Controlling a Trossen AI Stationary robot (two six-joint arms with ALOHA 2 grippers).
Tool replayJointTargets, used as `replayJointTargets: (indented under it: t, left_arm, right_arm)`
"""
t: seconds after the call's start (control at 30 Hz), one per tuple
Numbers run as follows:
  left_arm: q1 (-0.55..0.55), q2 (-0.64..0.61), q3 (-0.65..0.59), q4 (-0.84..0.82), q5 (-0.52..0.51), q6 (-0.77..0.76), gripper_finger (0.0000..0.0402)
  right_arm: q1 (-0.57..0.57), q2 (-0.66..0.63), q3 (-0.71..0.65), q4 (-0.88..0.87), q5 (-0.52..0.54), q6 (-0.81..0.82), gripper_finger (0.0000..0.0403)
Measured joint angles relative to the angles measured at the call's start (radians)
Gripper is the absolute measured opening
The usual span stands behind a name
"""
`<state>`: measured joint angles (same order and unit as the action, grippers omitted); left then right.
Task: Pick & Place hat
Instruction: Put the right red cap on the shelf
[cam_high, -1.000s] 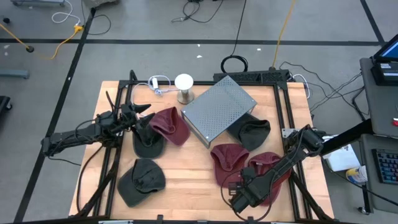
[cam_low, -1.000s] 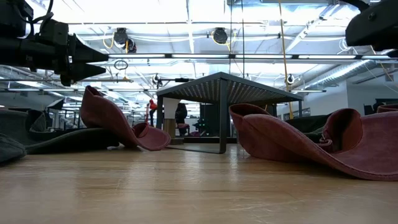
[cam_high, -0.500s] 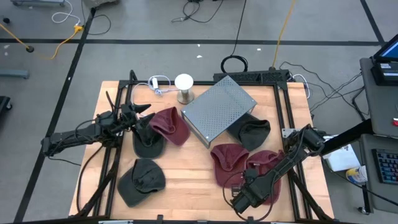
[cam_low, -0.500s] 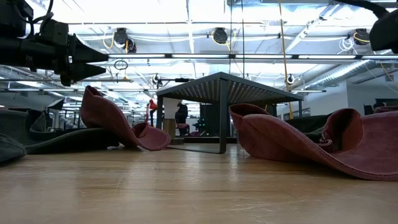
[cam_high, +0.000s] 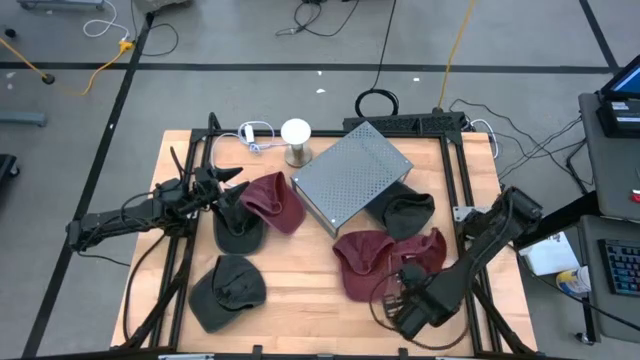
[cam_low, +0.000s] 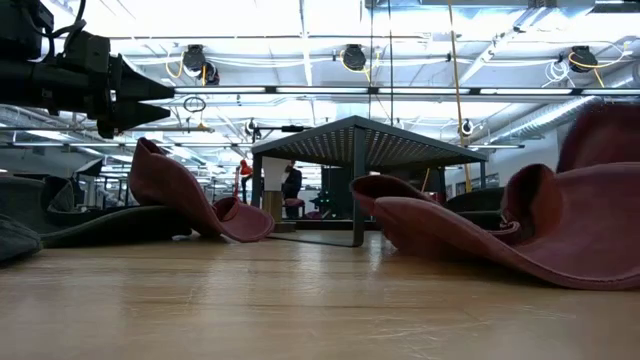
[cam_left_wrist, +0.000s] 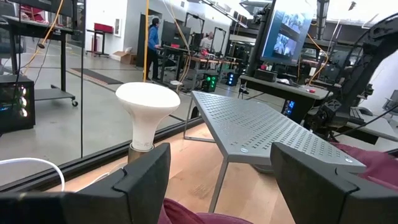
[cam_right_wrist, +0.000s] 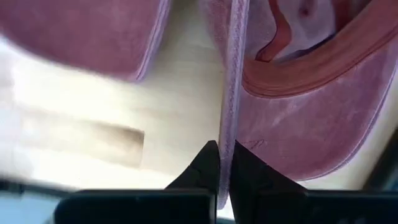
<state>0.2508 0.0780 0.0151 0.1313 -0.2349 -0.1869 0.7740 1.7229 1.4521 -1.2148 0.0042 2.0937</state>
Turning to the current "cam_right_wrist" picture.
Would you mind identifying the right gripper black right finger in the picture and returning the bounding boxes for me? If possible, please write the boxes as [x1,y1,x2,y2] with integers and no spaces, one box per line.
[229,140,309,224]

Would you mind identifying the maroon baseball cap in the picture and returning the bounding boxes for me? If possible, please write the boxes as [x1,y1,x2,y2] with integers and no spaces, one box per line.
[198,0,398,210]
[0,0,172,83]

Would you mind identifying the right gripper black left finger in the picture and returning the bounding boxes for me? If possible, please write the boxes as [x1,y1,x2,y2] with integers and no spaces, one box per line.
[164,139,221,195]

